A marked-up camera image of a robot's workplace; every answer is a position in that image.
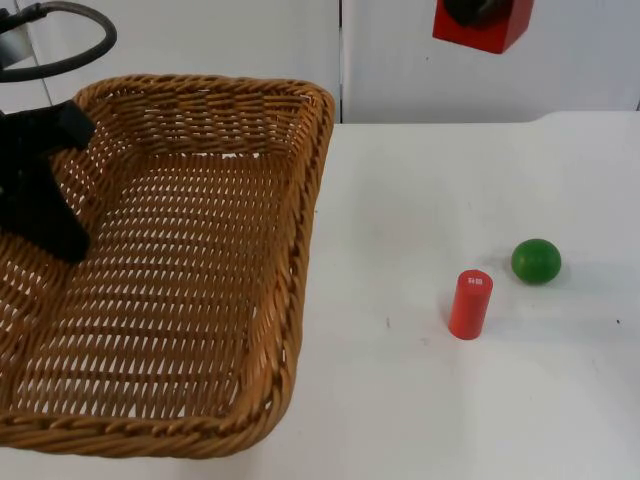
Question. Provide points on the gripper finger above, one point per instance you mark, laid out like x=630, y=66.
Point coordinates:
x=470, y=12

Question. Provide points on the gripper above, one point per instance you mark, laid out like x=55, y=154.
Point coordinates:
x=20, y=170

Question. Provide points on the red cube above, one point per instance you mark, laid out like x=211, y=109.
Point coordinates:
x=495, y=25

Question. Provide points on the pale brown wicker basket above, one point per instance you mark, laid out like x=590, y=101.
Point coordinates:
x=190, y=280

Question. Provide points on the red cylinder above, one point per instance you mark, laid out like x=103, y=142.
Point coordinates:
x=470, y=310

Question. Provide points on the green ball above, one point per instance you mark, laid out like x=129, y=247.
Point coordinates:
x=536, y=262

